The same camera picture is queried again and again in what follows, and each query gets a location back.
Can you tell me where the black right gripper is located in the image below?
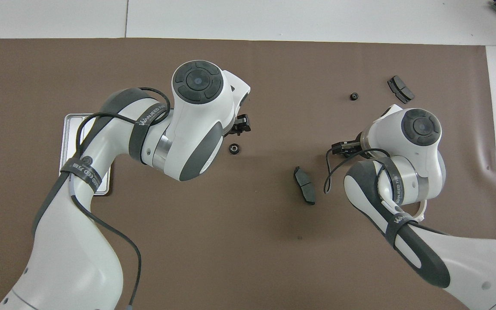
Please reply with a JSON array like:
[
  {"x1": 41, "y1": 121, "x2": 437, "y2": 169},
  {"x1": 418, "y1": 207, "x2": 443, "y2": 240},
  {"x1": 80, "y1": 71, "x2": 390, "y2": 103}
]
[{"x1": 331, "y1": 140, "x2": 367, "y2": 160}]

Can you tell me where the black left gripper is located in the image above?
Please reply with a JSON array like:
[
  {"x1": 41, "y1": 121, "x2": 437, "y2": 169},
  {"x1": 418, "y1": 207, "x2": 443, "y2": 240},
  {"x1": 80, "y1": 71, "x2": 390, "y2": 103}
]
[{"x1": 230, "y1": 113, "x2": 252, "y2": 136}]

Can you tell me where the silver metal tray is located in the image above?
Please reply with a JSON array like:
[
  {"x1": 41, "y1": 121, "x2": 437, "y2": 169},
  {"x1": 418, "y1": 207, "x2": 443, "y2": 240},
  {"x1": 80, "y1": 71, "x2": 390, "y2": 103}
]
[{"x1": 62, "y1": 114, "x2": 113, "y2": 196}]

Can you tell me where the dark grey brake pad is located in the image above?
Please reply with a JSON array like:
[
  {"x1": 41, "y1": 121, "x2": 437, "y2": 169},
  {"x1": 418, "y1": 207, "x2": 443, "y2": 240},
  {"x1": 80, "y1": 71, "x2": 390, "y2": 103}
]
[
  {"x1": 293, "y1": 166, "x2": 316, "y2": 206},
  {"x1": 387, "y1": 75, "x2": 415, "y2": 104}
]

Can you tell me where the brown paper table mat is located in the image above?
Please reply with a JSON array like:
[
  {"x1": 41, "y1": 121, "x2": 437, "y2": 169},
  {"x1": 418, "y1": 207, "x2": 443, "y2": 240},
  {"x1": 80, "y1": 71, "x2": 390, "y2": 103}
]
[{"x1": 0, "y1": 38, "x2": 496, "y2": 310}]

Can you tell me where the white curved plastic bracket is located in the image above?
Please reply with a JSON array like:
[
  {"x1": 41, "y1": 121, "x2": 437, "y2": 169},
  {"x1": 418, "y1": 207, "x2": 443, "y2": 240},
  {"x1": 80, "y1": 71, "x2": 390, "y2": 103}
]
[{"x1": 412, "y1": 200, "x2": 428, "y2": 223}]

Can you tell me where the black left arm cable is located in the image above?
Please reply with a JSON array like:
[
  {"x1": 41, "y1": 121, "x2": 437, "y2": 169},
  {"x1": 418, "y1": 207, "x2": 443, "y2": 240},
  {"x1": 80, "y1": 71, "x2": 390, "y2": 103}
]
[{"x1": 71, "y1": 87, "x2": 171, "y2": 310}]

